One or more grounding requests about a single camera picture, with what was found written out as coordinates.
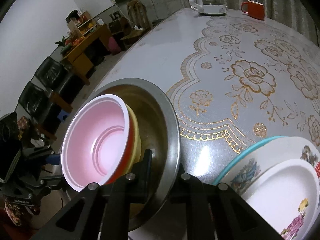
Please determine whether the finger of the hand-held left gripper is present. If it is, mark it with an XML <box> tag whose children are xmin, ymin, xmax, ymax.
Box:
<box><xmin>22</xmin><ymin>146</ymin><xmax>62</xmax><ymax>167</ymax></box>
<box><xmin>37</xmin><ymin>174</ymin><xmax>75</xmax><ymax>193</ymax></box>

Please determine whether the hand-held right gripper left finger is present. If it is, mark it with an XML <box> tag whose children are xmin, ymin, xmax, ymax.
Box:
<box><xmin>30</xmin><ymin>149</ymin><xmax>153</xmax><ymax>240</ymax></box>

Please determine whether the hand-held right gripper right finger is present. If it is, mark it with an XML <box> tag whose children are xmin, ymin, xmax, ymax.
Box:
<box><xmin>171</xmin><ymin>162</ymin><xmax>283</xmax><ymax>240</ymax></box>

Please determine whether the yellow plastic bowl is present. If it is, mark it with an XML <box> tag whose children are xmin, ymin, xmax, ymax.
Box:
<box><xmin>125</xmin><ymin>104</ymin><xmax>143</xmax><ymax>178</ymax></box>

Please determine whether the stainless steel bowl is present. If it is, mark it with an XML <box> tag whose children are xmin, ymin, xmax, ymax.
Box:
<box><xmin>87</xmin><ymin>78</ymin><xmax>181</xmax><ymax>232</ymax></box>

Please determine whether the red plastic bowl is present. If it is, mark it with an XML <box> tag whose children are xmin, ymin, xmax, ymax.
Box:
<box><xmin>61</xmin><ymin>94</ymin><xmax>134</xmax><ymax>190</ymax></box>

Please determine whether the large white plate red print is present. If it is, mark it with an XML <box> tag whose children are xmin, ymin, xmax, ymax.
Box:
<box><xmin>221</xmin><ymin>136</ymin><xmax>320</xmax><ymax>198</ymax></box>

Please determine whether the light blue round plate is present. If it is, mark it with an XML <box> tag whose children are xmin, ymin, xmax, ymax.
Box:
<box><xmin>214</xmin><ymin>136</ymin><xmax>288</xmax><ymax>184</ymax></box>

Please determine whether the white plate pink flower print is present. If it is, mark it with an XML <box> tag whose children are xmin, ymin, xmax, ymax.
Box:
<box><xmin>244</xmin><ymin>159</ymin><xmax>320</xmax><ymax>240</ymax></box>

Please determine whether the person's left forearm floral sleeve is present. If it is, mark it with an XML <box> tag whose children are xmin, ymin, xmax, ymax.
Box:
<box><xmin>4</xmin><ymin>196</ymin><xmax>42</xmax><ymax>230</ymax></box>

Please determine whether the small blue stool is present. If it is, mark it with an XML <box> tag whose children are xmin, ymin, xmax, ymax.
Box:
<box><xmin>56</xmin><ymin>110</ymin><xmax>69</xmax><ymax>122</ymax></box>

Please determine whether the black leather chair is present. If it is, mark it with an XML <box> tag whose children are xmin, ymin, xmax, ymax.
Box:
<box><xmin>34</xmin><ymin>56</ymin><xmax>74</xmax><ymax>98</ymax></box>
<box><xmin>17</xmin><ymin>81</ymin><xmax>63</xmax><ymax>140</ymax></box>

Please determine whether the yellow wooden cabinet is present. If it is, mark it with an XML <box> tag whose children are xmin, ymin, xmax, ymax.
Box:
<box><xmin>60</xmin><ymin>11</ymin><xmax>113</xmax><ymax>85</ymax></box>

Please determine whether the pink bag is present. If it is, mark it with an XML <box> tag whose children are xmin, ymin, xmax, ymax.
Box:
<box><xmin>108</xmin><ymin>37</ymin><xmax>120</xmax><ymax>55</ymax></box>

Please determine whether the dark side table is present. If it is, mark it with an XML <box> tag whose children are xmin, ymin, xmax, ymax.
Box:
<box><xmin>109</xmin><ymin>17</ymin><xmax>127</xmax><ymax>34</ymax></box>

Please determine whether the carved wooden chair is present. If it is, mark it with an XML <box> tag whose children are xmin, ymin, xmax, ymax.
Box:
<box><xmin>120</xmin><ymin>0</ymin><xmax>153</xmax><ymax>50</ymax></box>

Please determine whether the red mug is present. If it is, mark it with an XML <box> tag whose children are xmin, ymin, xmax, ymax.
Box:
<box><xmin>241</xmin><ymin>0</ymin><xmax>265</xmax><ymax>21</ymax></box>

